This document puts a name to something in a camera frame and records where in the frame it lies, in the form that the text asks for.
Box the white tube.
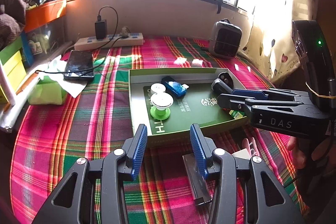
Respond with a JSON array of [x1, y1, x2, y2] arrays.
[[0, 61, 17, 105]]

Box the black smartphone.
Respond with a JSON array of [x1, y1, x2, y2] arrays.
[[64, 50, 95, 82]]

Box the black cylindrical case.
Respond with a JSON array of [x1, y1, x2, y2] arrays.
[[182, 153, 212, 206]]

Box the white power strip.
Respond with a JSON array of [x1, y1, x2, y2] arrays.
[[74, 33, 144, 51]]

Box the black round disc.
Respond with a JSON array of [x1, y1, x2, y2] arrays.
[[211, 72, 234, 95]]

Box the white green spool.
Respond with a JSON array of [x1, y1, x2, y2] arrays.
[[150, 92, 174, 121]]

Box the person's right hand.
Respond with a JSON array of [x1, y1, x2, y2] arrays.
[[286, 135, 336, 169]]

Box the white usb charger block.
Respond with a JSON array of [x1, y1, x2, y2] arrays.
[[232, 148, 252, 160]]

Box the brown checked cloth bag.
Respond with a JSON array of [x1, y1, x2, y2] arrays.
[[0, 0, 27, 50]]

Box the small white round jar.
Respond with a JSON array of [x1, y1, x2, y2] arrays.
[[150, 83, 166, 95]]

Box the orange planter tray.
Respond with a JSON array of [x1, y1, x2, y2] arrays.
[[24, 0, 67, 32]]

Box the blue usb stick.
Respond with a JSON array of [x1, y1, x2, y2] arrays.
[[161, 76, 187, 98]]

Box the yellow green boxes stack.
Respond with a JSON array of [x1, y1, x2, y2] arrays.
[[1, 32, 34, 92]]

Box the heart pattern curtain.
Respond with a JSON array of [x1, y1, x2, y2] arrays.
[[240, 0, 318, 85]]

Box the pink cable clip right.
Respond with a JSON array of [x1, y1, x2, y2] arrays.
[[242, 137, 260, 157]]

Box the green tissue pack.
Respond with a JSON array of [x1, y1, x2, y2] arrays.
[[27, 56, 89, 106]]

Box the plaid tablecloth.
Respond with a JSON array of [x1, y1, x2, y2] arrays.
[[10, 35, 308, 224]]

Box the black charging cable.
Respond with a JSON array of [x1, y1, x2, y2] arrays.
[[35, 5, 129, 75]]

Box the green shallow cardboard box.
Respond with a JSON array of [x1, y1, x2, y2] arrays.
[[129, 68, 248, 146]]

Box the black charger adapter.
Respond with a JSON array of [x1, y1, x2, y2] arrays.
[[94, 20, 107, 40]]

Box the small desktop fan heater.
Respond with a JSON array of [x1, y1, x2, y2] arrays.
[[209, 19, 242, 58]]

